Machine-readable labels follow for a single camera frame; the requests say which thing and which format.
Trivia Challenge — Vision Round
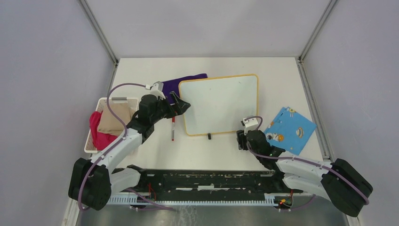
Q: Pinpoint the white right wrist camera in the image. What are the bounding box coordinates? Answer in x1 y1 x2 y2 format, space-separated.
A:
241 118 259 131

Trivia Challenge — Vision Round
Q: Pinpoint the yellow framed whiteboard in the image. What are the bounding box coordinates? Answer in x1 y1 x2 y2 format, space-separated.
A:
178 74 259 136

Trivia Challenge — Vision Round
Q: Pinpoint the white plastic basket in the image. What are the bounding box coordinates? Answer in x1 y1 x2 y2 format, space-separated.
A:
84 97 139 153

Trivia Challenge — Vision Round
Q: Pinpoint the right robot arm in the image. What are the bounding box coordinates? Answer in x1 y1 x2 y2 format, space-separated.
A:
236 130 373 217

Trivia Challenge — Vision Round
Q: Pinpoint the aluminium left corner post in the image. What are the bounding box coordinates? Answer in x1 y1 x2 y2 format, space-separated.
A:
78 0 119 66

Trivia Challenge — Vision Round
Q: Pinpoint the aluminium corner post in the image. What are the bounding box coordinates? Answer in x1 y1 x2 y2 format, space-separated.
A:
297 0 339 63
78 0 119 66

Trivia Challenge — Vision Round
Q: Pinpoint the purple cloth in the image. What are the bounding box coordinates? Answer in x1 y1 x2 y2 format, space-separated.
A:
162 73 208 104

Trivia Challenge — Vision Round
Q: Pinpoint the beige folded cloth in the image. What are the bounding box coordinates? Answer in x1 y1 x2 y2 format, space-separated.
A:
97 103 135 136

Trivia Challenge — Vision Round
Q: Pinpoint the red whiteboard marker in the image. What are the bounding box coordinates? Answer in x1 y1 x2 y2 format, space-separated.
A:
171 117 176 141

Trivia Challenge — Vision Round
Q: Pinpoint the blue cartoon astronaut cloth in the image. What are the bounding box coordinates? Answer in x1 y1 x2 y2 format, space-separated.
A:
264 107 317 155

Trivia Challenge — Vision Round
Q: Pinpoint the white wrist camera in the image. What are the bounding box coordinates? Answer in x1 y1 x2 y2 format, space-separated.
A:
145 81 166 100
241 118 259 131

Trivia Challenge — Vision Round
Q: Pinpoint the aluminium right corner post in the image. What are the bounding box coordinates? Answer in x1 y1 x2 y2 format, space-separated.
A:
297 0 339 63

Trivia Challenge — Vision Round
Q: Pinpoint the pink cloth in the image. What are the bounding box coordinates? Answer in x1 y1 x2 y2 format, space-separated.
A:
89 111 118 151

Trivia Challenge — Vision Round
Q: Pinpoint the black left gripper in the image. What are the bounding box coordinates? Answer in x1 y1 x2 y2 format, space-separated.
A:
151 91 190 124

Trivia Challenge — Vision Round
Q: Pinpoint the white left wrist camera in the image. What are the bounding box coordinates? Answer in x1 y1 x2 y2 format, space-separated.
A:
145 81 166 100

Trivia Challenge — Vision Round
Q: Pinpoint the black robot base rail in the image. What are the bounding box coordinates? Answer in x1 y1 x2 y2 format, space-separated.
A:
112 169 304 202

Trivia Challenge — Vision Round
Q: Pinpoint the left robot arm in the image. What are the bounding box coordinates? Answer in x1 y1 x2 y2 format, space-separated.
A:
68 91 191 210

